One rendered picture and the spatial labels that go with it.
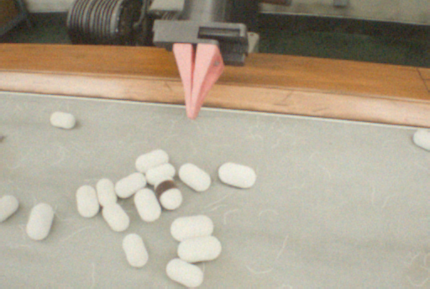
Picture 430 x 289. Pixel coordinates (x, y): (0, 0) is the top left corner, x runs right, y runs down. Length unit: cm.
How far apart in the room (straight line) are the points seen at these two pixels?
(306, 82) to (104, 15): 41
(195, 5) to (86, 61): 23
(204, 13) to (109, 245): 25
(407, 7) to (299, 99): 214
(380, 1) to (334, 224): 222
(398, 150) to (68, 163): 38
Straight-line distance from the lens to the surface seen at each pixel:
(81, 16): 72
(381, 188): 38
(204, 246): 29
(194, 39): 36
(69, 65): 56
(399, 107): 47
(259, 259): 31
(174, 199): 32
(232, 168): 34
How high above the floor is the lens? 101
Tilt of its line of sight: 41 degrees down
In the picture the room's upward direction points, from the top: 3 degrees counter-clockwise
